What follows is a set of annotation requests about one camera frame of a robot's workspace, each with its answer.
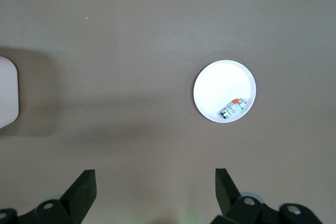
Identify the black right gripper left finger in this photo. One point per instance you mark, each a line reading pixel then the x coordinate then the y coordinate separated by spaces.
pixel 81 195

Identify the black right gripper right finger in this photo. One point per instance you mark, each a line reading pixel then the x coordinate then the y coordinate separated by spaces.
pixel 225 195

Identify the white lidded storage box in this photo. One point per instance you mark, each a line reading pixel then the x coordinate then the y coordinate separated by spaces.
pixel 8 93

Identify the pink round plate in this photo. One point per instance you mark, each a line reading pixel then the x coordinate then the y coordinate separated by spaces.
pixel 223 85

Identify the brown table cover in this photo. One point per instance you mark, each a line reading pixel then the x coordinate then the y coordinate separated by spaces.
pixel 131 24

